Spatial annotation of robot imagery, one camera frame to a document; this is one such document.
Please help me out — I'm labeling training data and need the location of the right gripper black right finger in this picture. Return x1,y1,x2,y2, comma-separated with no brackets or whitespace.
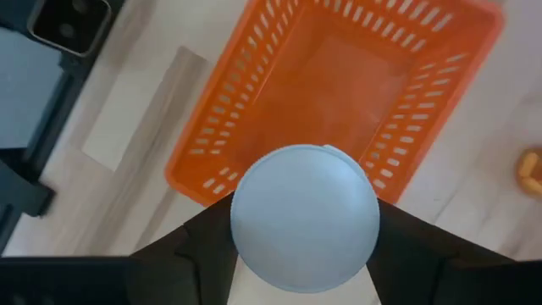
366,198,517,305

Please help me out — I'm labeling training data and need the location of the orange pill bottle white cap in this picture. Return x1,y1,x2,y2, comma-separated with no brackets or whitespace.
514,146,542,200
230,143,381,294

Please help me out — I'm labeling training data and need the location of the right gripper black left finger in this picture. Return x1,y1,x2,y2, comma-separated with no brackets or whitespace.
126,192,241,305

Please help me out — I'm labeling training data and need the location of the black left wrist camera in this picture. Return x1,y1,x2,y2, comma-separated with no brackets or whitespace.
27,0,113,58

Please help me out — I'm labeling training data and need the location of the orange plastic slotted basket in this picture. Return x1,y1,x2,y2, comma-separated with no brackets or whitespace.
163,0,506,208

